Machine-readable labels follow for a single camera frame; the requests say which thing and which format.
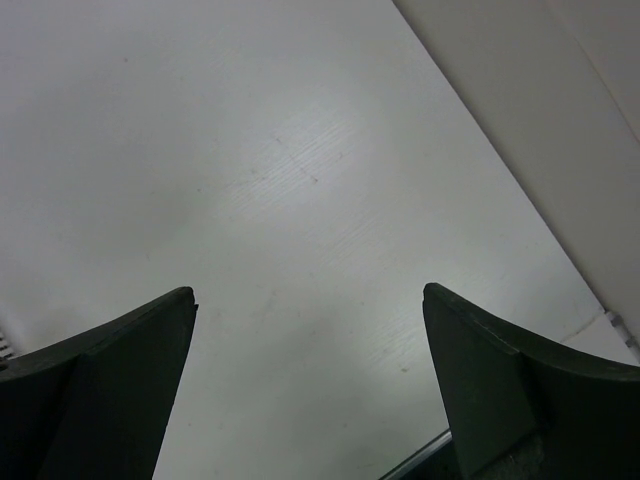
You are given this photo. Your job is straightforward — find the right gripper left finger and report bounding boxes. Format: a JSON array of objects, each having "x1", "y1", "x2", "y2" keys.
[{"x1": 1, "y1": 287, "x2": 198, "y2": 479}]

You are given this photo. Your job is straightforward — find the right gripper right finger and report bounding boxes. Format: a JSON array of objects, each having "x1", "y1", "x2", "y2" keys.
[{"x1": 423, "y1": 283, "x2": 639, "y2": 479}]

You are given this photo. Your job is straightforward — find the aluminium rail frame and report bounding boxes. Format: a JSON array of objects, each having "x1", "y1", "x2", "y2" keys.
[{"x1": 606, "y1": 311, "x2": 639, "y2": 357}]

